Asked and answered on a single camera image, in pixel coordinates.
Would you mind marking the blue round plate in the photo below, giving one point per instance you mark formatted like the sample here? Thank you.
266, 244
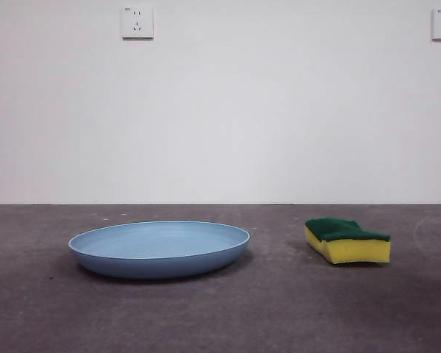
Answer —
158, 255

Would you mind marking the yellow sponge with green pad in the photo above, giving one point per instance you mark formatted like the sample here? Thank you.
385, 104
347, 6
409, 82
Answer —
356, 252

